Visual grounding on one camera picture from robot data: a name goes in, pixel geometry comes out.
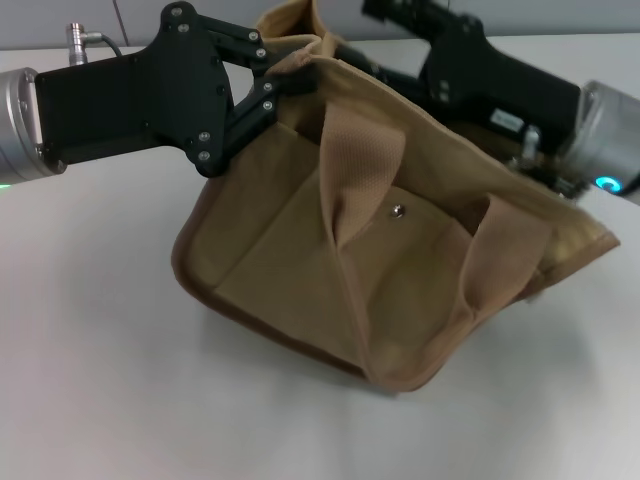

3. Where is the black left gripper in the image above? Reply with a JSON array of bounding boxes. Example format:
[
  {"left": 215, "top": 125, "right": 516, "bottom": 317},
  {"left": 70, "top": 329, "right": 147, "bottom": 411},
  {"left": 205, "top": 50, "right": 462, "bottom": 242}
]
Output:
[{"left": 35, "top": 1, "right": 318, "bottom": 179}]

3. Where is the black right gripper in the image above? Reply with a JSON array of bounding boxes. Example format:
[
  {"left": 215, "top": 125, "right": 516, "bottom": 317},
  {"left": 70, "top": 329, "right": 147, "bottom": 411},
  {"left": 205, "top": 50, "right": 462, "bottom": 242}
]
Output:
[{"left": 335, "top": 0, "right": 582, "bottom": 152}]

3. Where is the khaki canvas food bag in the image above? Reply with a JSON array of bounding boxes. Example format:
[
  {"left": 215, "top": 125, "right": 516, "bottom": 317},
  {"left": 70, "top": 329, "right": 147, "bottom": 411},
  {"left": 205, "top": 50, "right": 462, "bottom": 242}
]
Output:
[{"left": 169, "top": 0, "right": 622, "bottom": 399}]

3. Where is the right gripper connector cable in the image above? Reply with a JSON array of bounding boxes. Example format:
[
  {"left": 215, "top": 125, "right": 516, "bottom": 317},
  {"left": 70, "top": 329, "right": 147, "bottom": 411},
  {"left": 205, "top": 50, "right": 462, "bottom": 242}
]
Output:
[{"left": 509, "top": 124, "right": 589, "bottom": 204}]

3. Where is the gripper connector cable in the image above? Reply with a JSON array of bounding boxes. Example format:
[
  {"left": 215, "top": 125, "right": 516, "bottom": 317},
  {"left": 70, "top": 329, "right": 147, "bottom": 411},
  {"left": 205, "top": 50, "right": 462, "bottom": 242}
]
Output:
[
  {"left": 509, "top": 124, "right": 589, "bottom": 204},
  {"left": 66, "top": 21, "right": 127, "bottom": 59}
]

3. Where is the left gripper connector cable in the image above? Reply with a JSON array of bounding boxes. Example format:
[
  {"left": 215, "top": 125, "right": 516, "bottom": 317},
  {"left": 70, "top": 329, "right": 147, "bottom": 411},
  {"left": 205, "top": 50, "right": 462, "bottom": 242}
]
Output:
[{"left": 66, "top": 21, "right": 127, "bottom": 59}]

